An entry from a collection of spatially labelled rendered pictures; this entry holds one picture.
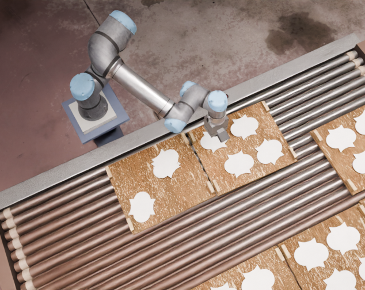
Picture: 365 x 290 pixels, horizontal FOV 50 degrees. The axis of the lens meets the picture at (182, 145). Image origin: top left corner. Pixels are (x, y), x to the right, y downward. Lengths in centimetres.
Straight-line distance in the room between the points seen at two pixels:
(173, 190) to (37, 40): 222
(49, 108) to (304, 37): 213
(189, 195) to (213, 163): 19
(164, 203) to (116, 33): 76
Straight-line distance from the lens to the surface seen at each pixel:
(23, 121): 326
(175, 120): 149
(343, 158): 196
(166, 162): 182
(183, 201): 178
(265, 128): 193
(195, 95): 154
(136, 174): 184
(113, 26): 154
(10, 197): 201
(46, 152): 308
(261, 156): 186
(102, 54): 150
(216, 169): 183
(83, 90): 187
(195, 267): 175
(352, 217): 189
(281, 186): 185
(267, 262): 176
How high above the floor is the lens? 266
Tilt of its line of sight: 67 degrees down
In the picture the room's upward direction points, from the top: 6 degrees counter-clockwise
